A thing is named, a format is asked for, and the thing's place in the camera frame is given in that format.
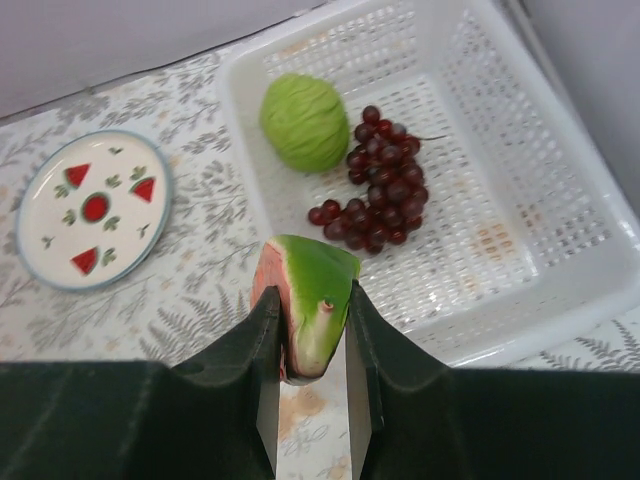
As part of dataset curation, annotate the fake watermelon slice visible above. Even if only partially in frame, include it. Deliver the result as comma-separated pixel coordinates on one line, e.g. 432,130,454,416
250,234,361,386

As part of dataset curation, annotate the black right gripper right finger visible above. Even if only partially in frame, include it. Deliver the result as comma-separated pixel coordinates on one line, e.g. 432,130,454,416
346,282,450,479

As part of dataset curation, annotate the fake green cabbage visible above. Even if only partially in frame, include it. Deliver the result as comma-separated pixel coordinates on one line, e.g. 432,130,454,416
259,73,350,173

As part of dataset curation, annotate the round watermelon pattern plate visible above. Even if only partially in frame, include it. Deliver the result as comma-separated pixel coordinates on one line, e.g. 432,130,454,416
15,130,173,292

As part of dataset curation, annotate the fake red grape bunch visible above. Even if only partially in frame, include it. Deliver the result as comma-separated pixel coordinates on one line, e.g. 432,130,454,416
307,105,445,255

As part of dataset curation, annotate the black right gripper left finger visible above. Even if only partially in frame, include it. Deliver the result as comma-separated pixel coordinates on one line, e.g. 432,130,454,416
172,287,283,479

